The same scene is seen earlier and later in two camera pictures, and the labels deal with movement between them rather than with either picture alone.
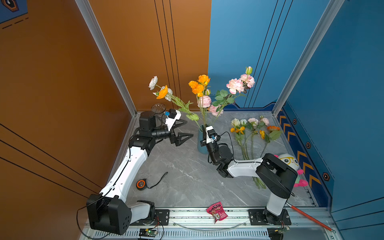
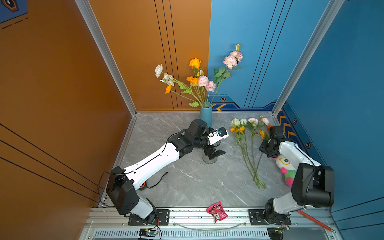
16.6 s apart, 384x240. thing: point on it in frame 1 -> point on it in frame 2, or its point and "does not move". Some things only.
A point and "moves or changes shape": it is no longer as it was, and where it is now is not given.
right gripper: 204,143 -> 262,147
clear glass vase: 158,109 -> 206,159
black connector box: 275,233 does not move
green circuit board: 147,232 does not move
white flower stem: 182,106 -> 168,79
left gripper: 177,140 -> 215,154
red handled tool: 312,218 does not move
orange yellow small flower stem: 182,107 -> 193,81
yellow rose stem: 204,80 -> 195,63
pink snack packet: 217,211 does not move
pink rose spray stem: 235,88 -> 232,61
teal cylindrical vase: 203,150 moves or changes shape
